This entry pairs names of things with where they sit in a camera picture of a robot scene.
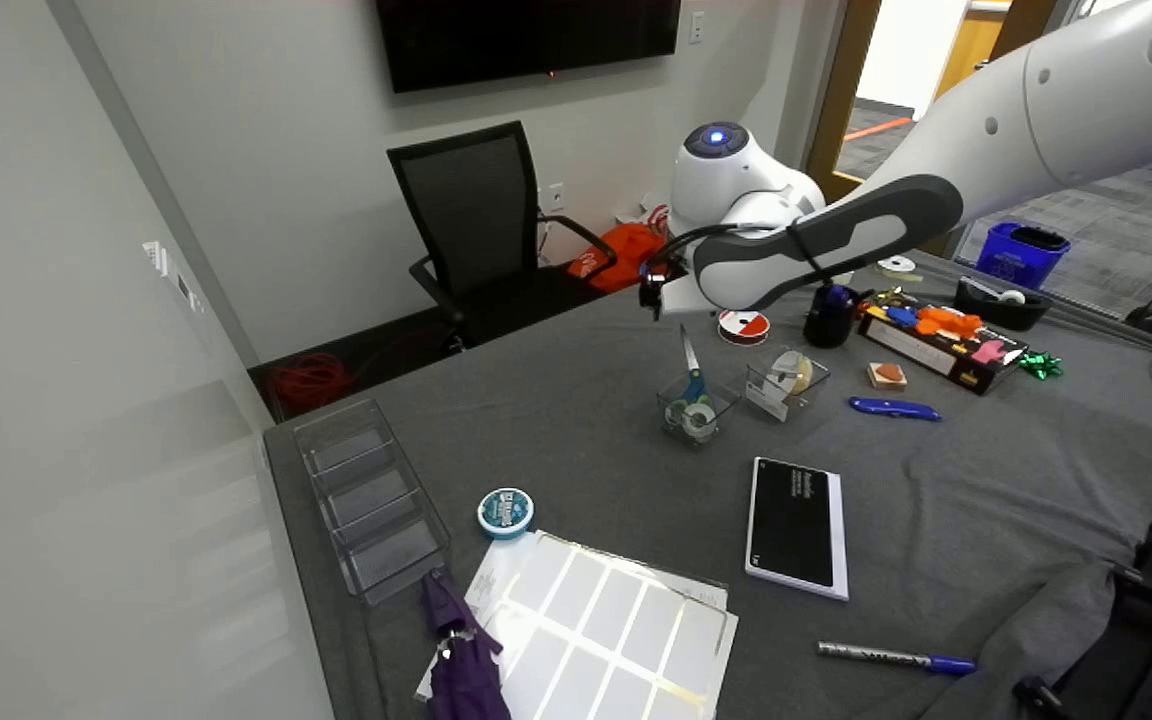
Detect black gift bow box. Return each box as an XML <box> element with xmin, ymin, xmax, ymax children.
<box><xmin>856</xmin><ymin>298</ymin><xmax>1029</xmax><ymax>400</ymax></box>

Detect orange plastic bag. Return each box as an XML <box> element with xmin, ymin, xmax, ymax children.
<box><xmin>570</xmin><ymin>215</ymin><xmax>676</xmax><ymax>298</ymax></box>

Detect cream ribbon roll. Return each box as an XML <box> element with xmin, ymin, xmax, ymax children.
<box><xmin>754</xmin><ymin>348</ymin><xmax>822</xmax><ymax>412</ymax></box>

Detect blue white tape roll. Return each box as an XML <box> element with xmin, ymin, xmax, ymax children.
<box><xmin>472</xmin><ymin>486</ymin><xmax>542</xmax><ymax>539</ymax></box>

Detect green gift bow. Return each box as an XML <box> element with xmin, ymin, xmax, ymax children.
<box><xmin>1014</xmin><ymin>346</ymin><xmax>1069</xmax><ymax>384</ymax></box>

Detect red cable coil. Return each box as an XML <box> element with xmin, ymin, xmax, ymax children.
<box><xmin>269</xmin><ymin>348</ymin><xmax>358</xmax><ymax>416</ymax></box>

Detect red white ribbon roll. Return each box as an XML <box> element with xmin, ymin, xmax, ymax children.
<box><xmin>718</xmin><ymin>307</ymin><xmax>777</xmax><ymax>348</ymax></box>

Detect blue waste bin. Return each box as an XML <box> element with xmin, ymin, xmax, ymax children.
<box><xmin>972</xmin><ymin>221</ymin><xmax>1078</xmax><ymax>293</ymax></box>

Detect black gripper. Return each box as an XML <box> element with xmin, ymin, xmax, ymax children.
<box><xmin>636</xmin><ymin>259</ymin><xmax>683</xmax><ymax>324</ymax></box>

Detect grey tablecloth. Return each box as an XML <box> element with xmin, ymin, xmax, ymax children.
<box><xmin>262</xmin><ymin>212</ymin><xmax>1152</xmax><ymax>720</ymax></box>

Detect pink gift bow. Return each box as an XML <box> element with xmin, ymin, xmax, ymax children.
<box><xmin>972</xmin><ymin>336</ymin><xmax>1026</xmax><ymax>371</ymax></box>

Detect white label sheets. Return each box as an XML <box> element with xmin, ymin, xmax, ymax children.
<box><xmin>459</xmin><ymin>529</ymin><xmax>744</xmax><ymax>720</ymax></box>

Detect black tape dispenser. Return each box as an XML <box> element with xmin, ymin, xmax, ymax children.
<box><xmin>954</xmin><ymin>272</ymin><xmax>1056</xmax><ymax>336</ymax></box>

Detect white wall bracket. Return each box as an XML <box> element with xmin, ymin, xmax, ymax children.
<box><xmin>140</xmin><ymin>237</ymin><xmax>203</xmax><ymax>318</ymax></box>

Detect black wall television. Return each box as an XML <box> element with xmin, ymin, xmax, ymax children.
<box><xmin>371</xmin><ymin>0</ymin><xmax>683</xmax><ymax>98</ymax></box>

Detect orange gift bow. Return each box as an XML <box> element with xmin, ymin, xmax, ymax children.
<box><xmin>911</xmin><ymin>299</ymin><xmax>990</xmax><ymax>346</ymax></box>

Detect black mug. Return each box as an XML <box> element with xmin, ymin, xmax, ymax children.
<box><xmin>800</xmin><ymin>280</ymin><xmax>863</xmax><ymax>354</ymax></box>

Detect clear glass box with roll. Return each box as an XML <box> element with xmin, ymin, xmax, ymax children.
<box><xmin>739</xmin><ymin>346</ymin><xmax>835</xmax><ymax>426</ymax></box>

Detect blue capped marker pen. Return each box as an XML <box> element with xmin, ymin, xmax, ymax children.
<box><xmin>814</xmin><ymin>635</ymin><xmax>983</xmax><ymax>682</ymax></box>

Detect black office chair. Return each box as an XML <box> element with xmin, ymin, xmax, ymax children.
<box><xmin>386</xmin><ymin>118</ymin><xmax>625</xmax><ymax>354</ymax></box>

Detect clear acrylic tray organizer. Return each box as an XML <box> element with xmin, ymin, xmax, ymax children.
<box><xmin>294</xmin><ymin>400</ymin><xmax>458</xmax><ymax>609</ymax></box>

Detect black tablet device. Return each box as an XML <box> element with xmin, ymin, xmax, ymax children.
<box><xmin>739</xmin><ymin>454</ymin><xmax>856</xmax><ymax>603</ymax></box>

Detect purple cloth bundle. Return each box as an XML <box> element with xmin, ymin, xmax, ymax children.
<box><xmin>414</xmin><ymin>570</ymin><xmax>516</xmax><ymax>720</ymax></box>

